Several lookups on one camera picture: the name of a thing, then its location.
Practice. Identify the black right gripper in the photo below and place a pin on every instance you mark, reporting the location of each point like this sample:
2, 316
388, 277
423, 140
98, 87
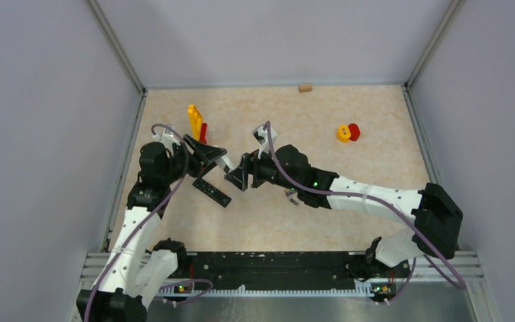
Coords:
249, 164

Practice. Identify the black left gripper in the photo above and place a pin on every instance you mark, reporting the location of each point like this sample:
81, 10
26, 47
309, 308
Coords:
206, 155

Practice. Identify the white remote control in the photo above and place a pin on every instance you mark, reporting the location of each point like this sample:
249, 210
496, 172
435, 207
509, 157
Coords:
225, 164

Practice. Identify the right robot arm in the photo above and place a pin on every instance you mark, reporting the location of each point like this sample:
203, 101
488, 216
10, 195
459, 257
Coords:
431, 217

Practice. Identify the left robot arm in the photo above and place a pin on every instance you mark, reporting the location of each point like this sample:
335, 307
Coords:
128, 282

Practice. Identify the black remote control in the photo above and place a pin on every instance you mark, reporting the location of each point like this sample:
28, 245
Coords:
212, 192

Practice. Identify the yellow toy block plate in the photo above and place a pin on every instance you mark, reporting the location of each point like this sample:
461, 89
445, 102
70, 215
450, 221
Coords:
196, 121

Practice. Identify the small wooden block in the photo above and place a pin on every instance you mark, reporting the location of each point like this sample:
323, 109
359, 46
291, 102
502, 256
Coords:
304, 88

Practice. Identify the yellow round toy block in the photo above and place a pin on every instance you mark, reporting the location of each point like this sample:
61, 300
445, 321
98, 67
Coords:
343, 134

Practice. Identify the red round toy block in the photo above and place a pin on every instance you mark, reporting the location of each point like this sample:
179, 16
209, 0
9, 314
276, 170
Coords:
354, 131

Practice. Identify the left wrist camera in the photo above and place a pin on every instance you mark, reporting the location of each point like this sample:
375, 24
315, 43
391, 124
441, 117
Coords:
166, 137

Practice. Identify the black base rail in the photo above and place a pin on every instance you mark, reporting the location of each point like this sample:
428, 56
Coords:
279, 274

